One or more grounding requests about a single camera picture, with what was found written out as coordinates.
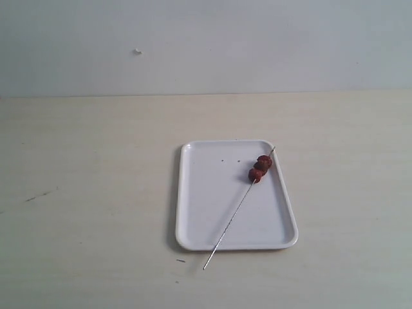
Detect white rectangular plastic tray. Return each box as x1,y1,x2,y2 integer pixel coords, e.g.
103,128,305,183
175,140,299,251

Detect dark red fruit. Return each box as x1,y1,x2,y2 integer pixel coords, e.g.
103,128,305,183
254,160,272,173

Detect thin metal skewer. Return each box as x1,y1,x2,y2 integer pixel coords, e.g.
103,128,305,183
202,146,277,270

